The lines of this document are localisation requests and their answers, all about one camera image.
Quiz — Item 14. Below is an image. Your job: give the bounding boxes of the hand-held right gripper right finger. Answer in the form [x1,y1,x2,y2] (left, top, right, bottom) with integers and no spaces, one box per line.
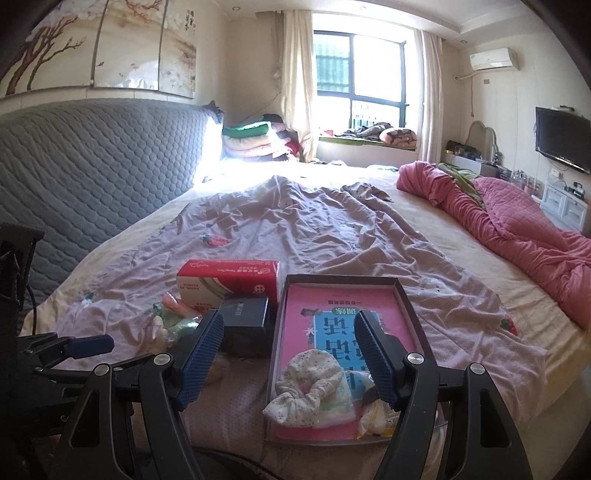
[353,309,536,480]

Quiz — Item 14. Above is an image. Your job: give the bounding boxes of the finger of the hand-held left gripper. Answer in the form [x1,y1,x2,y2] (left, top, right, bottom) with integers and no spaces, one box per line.
[39,353,139,386]
[18,335,115,365]

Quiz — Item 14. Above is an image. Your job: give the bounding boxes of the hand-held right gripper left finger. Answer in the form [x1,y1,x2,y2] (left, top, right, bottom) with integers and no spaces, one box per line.
[55,309,226,480]

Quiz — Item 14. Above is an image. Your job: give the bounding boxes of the yellow snack packet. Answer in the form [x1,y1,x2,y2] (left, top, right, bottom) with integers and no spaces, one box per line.
[355,399,402,439]

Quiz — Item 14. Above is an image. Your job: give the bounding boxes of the white floral baby hat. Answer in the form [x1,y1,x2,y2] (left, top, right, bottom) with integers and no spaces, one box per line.
[262,349,355,429]

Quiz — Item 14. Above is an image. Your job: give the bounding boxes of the shallow cardboard box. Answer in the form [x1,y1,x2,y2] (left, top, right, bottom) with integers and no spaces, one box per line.
[264,273,446,437]

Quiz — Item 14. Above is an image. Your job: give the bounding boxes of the green clear wrapped item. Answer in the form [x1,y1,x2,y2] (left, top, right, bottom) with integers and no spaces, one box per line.
[154,309,204,344]

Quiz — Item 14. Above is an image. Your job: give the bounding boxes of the black box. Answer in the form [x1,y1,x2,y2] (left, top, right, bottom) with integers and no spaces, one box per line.
[218,295,271,356]

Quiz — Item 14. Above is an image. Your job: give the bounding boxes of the pink book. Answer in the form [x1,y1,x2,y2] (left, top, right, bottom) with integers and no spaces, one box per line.
[276,288,419,430]

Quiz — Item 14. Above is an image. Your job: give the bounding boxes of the red tissue box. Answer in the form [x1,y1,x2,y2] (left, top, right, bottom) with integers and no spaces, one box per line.
[176,258,281,310]

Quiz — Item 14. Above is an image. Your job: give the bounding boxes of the grey quilted headboard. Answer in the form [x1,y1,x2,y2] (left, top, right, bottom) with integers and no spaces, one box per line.
[0,97,220,319]

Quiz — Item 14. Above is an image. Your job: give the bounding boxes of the purple bed sheet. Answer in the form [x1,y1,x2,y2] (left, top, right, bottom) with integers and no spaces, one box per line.
[21,175,550,444]

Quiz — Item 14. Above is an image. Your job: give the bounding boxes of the green cloth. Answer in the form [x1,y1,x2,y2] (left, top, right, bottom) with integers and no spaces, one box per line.
[438,161,485,204]

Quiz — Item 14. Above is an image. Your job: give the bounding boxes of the pink quilt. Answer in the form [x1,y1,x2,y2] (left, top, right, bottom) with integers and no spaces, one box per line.
[397,161,591,324]

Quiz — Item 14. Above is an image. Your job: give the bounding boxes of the white dressing table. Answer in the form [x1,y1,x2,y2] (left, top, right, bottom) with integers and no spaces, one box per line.
[441,141,513,181]

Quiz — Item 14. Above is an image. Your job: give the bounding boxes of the patterned pillow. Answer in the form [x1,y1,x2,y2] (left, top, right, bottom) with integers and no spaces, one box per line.
[379,128,419,149]

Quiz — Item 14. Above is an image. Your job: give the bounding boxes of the stack of folded blankets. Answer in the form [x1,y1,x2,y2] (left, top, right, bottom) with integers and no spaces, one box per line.
[222,113,301,162]

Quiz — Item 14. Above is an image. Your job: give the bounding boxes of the grey clothes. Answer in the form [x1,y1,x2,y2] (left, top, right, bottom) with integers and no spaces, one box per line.
[335,122,393,139]

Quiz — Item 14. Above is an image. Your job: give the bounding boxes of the white drawer cabinet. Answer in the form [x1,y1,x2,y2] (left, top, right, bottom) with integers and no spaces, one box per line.
[540,180,589,232]

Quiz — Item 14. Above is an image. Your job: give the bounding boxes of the vanity mirror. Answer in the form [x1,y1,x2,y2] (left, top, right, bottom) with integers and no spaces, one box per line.
[467,121,499,160]

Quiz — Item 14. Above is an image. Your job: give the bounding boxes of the cream curtain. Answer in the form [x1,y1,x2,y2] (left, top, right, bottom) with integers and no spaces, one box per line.
[279,11,321,162]
[416,30,444,162]

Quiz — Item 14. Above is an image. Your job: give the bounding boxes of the black television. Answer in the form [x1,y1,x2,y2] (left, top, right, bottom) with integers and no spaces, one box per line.
[534,106,591,174]

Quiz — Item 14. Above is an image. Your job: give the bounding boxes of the window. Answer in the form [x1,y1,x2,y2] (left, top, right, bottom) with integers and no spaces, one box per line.
[313,30,409,132]

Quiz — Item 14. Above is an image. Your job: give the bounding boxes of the white air conditioner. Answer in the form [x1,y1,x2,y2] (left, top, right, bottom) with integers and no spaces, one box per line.
[468,47,520,71]

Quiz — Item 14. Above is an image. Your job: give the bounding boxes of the thin black cable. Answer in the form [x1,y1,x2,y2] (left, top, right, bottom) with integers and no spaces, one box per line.
[24,279,38,326]

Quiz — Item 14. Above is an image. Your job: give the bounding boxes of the tree wall painting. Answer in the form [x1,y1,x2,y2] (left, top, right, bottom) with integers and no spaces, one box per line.
[0,0,199,100]

